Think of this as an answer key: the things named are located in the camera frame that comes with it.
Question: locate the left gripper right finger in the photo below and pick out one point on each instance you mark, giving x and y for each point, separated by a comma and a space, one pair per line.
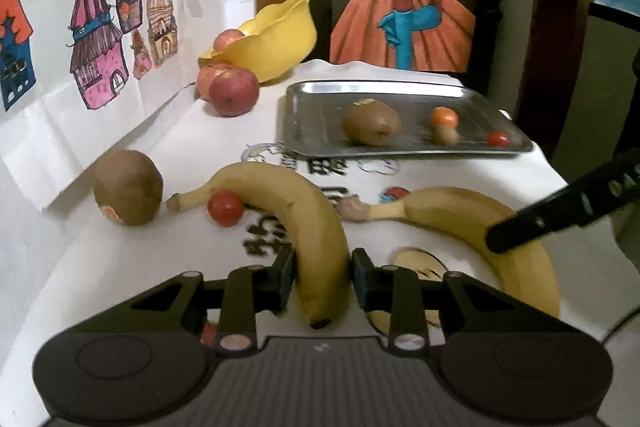
462, 302

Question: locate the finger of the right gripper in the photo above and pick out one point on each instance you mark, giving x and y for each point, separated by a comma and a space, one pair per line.
600, 192

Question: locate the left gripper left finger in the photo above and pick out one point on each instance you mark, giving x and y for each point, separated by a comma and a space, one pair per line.
183, 302

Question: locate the yellow banana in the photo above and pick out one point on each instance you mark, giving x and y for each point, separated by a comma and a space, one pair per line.
525, 272
309, 218

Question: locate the red cherry tomato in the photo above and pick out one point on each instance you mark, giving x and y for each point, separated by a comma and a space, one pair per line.
498, 139
225, 208

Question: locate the brown kiwi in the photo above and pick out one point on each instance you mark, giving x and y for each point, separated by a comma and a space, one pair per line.
370, 122
128, 187

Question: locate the small beige longan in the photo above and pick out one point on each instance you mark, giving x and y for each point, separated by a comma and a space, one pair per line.
445, 135

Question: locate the small orange tangerine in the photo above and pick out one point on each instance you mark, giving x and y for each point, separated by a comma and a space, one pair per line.
444, 116

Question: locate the red apple front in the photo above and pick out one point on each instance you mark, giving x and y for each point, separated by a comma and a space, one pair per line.
234, 92

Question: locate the red apple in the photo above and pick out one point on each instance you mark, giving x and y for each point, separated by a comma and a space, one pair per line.
234, 92
207, 75

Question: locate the white printed table cloth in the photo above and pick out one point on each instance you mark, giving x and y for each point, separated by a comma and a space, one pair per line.
69, 262

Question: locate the metal tray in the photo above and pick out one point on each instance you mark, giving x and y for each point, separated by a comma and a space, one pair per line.
312, 111

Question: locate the red apple back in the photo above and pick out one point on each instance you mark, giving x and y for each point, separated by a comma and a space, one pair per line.
207, 75

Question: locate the apple inside yellow bowl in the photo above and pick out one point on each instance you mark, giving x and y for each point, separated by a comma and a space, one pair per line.
227, 37

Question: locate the bubblegum girl poster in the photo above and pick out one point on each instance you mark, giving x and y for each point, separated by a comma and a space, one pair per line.
425, 35

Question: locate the yellow flower-shaped bowl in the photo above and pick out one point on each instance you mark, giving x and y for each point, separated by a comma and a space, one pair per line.
277, 39

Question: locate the houses drawing paper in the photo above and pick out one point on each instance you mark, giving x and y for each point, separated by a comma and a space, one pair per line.
78, 75

